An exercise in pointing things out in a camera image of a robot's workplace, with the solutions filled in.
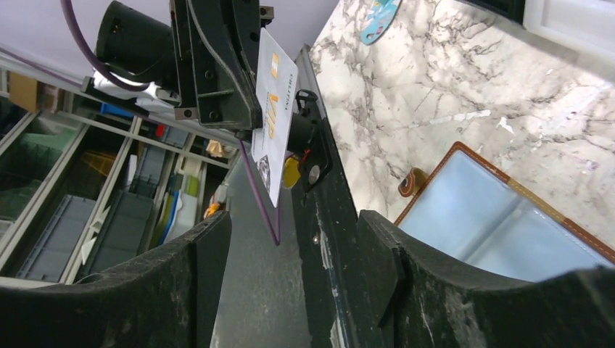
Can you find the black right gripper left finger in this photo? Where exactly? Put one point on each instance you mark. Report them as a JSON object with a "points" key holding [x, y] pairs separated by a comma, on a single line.
{"points": [[166, 297]]}

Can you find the white middle tray box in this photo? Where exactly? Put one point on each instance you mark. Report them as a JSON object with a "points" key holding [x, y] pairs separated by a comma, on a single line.
{"points": [[586, 26]]}

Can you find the black left tray box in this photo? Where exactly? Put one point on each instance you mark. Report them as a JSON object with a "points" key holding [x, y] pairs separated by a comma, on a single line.
{"points": [[510, 9]]}

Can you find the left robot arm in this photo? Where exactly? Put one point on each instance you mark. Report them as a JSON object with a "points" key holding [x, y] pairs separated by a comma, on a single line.
{"points": [[140, 48]]}

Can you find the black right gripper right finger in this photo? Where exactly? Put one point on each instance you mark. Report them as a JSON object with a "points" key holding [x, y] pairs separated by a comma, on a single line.
{"points": [[447, 303]]}

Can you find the blue correction tape blister pack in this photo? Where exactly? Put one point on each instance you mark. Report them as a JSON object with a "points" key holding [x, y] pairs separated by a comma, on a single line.
{"points": [[378, 19]]}

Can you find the brown leather card holder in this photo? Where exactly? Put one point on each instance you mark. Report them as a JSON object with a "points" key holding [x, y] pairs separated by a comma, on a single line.
{"points": [[473, 211]]}

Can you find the storage shelves in background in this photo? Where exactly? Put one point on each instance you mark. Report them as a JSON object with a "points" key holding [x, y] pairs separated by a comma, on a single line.
{"points": [[84, 188]]}

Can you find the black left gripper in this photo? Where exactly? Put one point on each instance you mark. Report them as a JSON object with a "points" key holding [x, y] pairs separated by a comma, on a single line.
{"points": [[216, 46]]}

